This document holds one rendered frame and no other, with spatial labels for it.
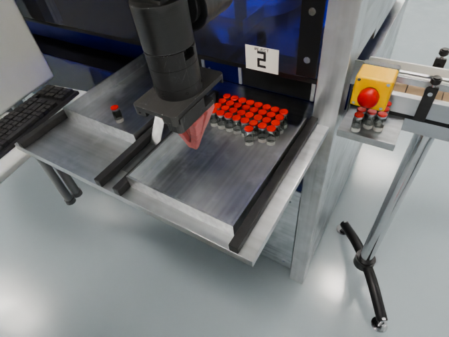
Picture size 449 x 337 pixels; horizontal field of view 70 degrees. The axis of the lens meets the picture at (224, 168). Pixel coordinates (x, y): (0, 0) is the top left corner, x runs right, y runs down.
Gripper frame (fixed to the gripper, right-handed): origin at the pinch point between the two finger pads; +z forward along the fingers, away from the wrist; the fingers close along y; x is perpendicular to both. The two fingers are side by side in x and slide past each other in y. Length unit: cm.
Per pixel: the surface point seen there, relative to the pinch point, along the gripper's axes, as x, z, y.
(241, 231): -6.3, 19.2, 0.3
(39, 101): 81, 26, 15
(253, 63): 10.6, 9.2, 36.7
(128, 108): 42, 21, 20
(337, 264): -20, 111, 52
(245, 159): 3.0, 21.3, 17.9
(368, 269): -32, 98, 49
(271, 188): -6.6, 19.5, 11.6
